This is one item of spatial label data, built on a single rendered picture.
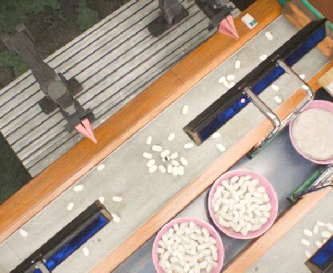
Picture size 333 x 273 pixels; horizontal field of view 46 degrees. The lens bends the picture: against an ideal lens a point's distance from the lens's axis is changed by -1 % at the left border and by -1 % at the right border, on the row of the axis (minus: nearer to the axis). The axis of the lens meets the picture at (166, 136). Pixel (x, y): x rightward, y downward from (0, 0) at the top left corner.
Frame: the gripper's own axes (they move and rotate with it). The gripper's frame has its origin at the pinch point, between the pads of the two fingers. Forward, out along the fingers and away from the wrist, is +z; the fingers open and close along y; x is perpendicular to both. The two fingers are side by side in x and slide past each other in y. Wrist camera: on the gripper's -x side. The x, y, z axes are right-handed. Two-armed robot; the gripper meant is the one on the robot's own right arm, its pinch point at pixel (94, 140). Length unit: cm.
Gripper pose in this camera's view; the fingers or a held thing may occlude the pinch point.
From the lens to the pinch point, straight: 128.9
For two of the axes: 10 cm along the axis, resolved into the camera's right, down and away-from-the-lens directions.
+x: -0.1, 2.4, 9.7
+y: 7.9, -6.0, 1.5
